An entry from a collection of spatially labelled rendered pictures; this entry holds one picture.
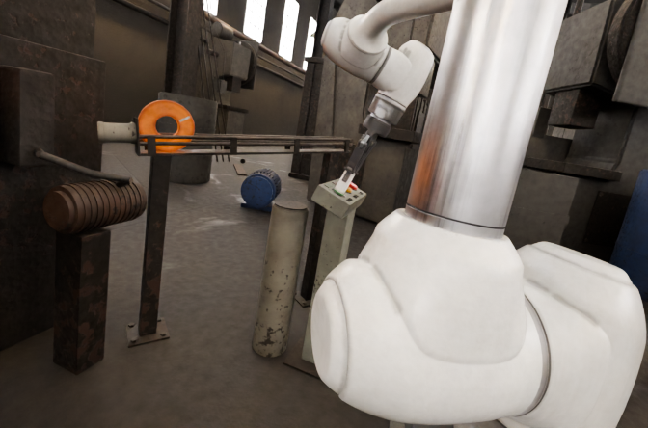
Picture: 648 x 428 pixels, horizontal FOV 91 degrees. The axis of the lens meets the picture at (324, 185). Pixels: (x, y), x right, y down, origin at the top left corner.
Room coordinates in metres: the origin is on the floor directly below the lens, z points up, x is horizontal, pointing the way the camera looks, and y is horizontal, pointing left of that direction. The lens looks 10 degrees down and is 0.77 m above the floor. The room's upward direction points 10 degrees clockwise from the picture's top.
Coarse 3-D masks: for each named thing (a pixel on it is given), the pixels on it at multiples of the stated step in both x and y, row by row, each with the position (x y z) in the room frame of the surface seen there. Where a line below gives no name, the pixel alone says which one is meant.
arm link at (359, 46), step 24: (384, 0) 0.73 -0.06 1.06; (408, 0) 0.69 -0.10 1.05; (432, 0) 0.66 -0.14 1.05; (336, 24) 0.82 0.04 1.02; (360, 24) 0.78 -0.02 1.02; (384, 24) 0.74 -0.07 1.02; (336, 48) 0.82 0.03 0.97; (360, 48) 0.79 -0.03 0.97; (384, 48) 0.81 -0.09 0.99; (360, 72) 0.85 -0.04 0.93
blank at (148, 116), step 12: (144, 108) 0.94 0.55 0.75; (156, 108) 0.95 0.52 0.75; (168, 108) 0.97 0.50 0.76; (180, 108) 0.99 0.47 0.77; (144, 120) 0.93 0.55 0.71; (156, 120) 0.95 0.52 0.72; (180, 120) 0.99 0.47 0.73; (192, 120) 1.01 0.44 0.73; (144, 132) 0.94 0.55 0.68; (156, 132) 0.95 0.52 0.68; (180, 132) 0.99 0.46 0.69; (192, 132) 1.01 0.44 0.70
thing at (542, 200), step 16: (416, 160) 2.28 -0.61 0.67; (400, 176) 2.73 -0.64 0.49; (528, 176) 2.10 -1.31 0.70; (544, 176) 2.09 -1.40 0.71; (560, 176) 2.09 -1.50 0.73; (400, 192) 2.59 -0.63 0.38; (528, 192) 2.10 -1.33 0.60; (544, 192) 2.09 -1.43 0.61; (560, 192) 2.09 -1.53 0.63; (512, 208) 2.10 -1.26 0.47; (528, 208) 2.09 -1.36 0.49; (544, 208) 2.09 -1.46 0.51; (560, 208) 2.08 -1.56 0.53; (512, 224) 2.10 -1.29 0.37; (528, 224) 2.09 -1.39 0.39; (544, 224) 2.09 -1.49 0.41; (560, 224) 2.08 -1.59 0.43; (512, 240) 2.10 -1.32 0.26; (528, 240) 2.09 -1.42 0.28; (544, 240) 2.09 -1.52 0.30
